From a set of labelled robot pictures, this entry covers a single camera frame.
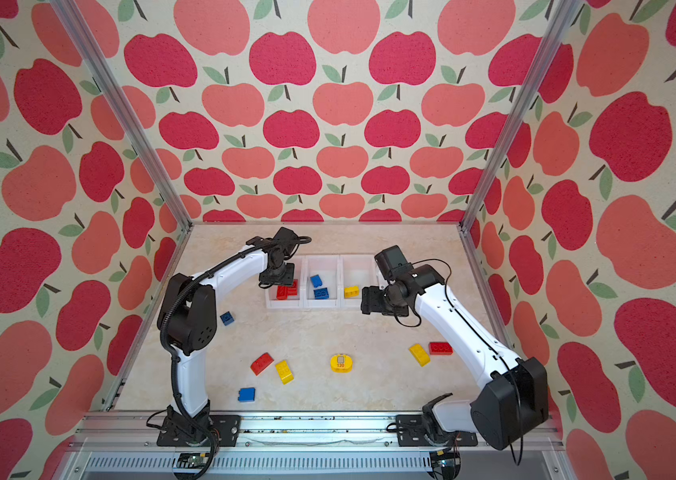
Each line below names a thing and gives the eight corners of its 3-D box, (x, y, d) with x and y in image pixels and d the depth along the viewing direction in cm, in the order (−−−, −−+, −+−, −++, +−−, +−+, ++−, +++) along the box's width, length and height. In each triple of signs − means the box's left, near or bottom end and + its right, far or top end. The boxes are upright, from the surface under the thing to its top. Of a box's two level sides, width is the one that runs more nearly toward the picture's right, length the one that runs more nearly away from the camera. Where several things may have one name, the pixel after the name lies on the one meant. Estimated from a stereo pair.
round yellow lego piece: (330, 373, 86) (330, 369, 83) (330, 358, 89) (330, 354, 86) (352, 373, 86) (352, 369, 83) (351, 358, 89) (352, 354, 86)
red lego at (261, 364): (249, 368, 87) (248, 366, 85) (268, 353, 90) (266, 350, 88) (256, 377, 85) (255, 374, 83) (274, 361, 88) (273, 358, 86)
